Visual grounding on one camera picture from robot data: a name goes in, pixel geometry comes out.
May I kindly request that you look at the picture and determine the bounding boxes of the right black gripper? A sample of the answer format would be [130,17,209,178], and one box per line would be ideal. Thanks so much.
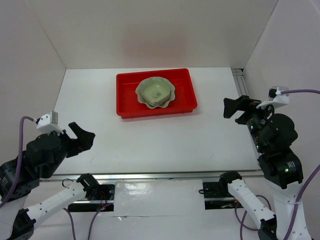
[222,92,277,150]

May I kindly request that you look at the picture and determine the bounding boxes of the green panda plate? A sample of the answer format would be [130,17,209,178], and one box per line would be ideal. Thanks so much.
[141,83,171,106]

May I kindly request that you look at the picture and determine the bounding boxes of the aluminium rail front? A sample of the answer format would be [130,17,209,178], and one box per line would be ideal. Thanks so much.
[40,170,263,182]

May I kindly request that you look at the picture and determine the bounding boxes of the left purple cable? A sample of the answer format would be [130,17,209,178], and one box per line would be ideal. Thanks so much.
[0,116,38,208]

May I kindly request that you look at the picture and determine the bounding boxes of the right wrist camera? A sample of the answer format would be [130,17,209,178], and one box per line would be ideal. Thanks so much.
[256,86,290,109]

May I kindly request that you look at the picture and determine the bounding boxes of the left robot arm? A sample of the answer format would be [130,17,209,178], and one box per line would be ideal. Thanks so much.
[0,122,100,240]

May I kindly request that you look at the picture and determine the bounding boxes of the large green scalloped bowl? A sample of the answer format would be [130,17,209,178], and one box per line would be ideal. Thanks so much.
[135,76,176,109]

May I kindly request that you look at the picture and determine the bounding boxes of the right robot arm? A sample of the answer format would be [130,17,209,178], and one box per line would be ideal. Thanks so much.
[218,95,319,240]

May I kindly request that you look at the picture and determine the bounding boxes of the purple cable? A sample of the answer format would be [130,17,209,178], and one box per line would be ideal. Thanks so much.
[236,88,320,240]
[0,116,38,208]

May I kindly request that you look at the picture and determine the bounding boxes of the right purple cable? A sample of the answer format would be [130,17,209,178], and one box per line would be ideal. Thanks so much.
[236,88,320,240]

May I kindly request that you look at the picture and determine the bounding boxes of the red plastic bin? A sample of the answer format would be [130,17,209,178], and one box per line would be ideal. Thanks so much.
[116,68,198,119]

